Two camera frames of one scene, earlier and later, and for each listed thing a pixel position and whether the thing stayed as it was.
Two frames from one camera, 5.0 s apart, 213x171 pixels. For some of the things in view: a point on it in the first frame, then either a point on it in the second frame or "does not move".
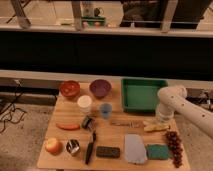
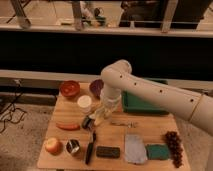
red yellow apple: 53,146 does not move
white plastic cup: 84,102 does not move
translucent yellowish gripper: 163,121 to 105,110
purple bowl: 100,88 does not move
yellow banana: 152,126 to 99,114
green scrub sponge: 157,151 does not move
